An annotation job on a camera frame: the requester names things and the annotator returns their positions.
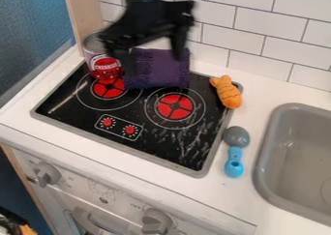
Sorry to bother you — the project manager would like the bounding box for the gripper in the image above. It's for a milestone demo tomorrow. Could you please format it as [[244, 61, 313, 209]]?
[[97, 0, 197, 79]]

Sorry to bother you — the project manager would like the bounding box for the red and white can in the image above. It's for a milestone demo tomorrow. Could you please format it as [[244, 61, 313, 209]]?
[[81, 31, 127, 81]]

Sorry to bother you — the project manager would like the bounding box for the toy stove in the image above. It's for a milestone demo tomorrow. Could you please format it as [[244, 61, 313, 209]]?
[[29, 58, 245, 179]]

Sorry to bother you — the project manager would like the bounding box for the purple cloth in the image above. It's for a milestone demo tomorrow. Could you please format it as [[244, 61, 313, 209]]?
[[122, 47, 192, 91]]

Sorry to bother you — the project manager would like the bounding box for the blue and grey scoop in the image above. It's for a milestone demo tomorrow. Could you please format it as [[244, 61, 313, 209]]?
[[221, 126, 252, 179]]

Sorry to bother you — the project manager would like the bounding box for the toy sink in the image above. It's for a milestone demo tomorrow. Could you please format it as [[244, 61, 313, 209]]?
[[252, 103, 331, 227]]

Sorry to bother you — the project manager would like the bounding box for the orange toy fish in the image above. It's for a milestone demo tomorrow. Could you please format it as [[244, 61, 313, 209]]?
[[208, 74, 245, 110]]

